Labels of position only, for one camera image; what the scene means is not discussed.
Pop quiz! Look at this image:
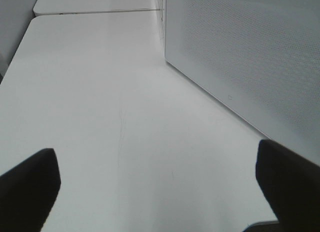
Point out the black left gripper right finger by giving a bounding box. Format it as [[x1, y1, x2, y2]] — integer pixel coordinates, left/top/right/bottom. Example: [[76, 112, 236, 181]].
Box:
[[255, 140, 320, 232]]

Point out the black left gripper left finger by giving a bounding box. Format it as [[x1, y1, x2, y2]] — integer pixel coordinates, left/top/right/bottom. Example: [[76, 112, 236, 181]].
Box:
[[0, 148, 61, 232]]

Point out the white microwave door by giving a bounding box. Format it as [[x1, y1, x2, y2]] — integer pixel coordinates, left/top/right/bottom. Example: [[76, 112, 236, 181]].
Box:
[[165, 0, 320, 164]]

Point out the white microwave oven body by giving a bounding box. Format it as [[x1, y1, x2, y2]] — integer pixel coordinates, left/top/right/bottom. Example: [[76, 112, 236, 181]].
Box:
[[157, 0, 167, 40]]

